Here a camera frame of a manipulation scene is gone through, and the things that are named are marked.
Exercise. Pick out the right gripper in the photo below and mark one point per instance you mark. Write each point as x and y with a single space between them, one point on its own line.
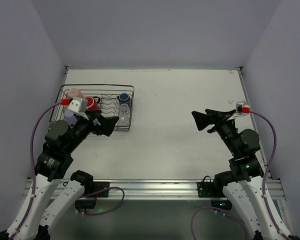
217 121

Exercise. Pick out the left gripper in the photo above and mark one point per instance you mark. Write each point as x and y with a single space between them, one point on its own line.
95 122

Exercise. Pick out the red mug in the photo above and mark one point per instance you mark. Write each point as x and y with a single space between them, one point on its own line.
92 103

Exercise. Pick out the dark blue cup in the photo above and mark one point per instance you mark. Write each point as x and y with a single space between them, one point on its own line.
124 98

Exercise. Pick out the lavender plastic cup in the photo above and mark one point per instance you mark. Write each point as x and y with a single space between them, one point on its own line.
70 117

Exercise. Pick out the pink mug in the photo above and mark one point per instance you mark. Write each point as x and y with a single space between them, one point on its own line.
74 93

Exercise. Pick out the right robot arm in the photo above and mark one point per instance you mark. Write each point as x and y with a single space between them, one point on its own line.
245 184

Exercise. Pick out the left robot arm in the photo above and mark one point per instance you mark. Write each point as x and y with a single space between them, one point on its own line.
39 215

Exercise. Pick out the clear glass at rack front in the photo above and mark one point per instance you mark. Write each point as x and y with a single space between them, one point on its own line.
124 121

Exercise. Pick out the clear glass near blue cup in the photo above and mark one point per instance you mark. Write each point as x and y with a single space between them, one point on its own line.
124 111

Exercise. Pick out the left controller box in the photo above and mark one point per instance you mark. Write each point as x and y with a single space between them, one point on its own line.
85 205

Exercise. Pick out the controller box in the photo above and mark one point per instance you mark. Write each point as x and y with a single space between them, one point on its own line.
221 204
85 205

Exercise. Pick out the right controller box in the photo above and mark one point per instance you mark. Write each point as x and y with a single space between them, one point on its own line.
221 204

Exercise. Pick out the wire dish rack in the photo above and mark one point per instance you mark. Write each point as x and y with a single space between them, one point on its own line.
108 95

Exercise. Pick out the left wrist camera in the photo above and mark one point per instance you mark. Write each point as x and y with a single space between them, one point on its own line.
78 106

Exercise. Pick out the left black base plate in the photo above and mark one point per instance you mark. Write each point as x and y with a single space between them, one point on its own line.
101 188

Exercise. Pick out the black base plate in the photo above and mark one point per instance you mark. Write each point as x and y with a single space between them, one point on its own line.
101 188
206 188

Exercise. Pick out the aluminium mounting rail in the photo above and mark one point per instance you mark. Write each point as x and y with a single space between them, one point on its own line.
187 190

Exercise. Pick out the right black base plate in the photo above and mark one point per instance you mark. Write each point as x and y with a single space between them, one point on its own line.
206 188

